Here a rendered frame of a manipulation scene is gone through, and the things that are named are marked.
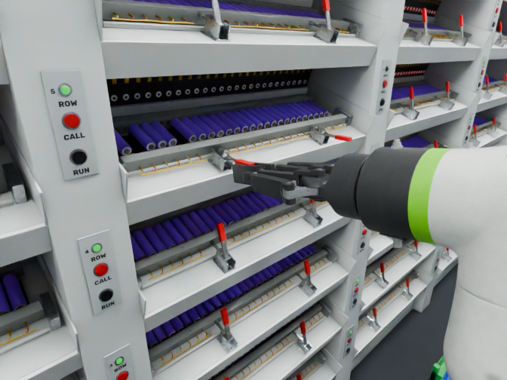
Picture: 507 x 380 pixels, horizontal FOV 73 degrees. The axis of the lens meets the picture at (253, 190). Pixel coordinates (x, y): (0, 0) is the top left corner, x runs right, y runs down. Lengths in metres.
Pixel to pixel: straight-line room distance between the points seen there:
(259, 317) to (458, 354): 0.58
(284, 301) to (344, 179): 0.58
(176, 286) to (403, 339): 1.27
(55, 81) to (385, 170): 0.36
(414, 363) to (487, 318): 1.35
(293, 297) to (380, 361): 0.77
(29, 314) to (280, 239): 0.47
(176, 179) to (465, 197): 0.39
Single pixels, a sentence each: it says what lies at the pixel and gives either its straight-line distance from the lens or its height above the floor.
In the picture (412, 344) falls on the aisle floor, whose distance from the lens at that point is 1.74.
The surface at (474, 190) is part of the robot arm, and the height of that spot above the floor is 1.06.
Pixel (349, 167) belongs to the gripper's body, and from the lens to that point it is 0.38.
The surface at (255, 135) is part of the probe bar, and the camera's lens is 0.66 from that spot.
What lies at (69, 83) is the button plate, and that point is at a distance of 0.45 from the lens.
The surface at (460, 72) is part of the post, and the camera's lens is 1.54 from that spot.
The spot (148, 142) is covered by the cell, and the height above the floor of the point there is 1.02.
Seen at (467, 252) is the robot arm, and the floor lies 1.01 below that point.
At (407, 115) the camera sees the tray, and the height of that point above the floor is 0.98.
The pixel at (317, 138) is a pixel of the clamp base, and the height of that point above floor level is 0.98.
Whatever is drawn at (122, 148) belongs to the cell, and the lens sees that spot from 0.58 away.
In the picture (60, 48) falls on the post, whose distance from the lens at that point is 0.45.
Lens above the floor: 1.16
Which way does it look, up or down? 22 degrees down
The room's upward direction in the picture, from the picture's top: straight up
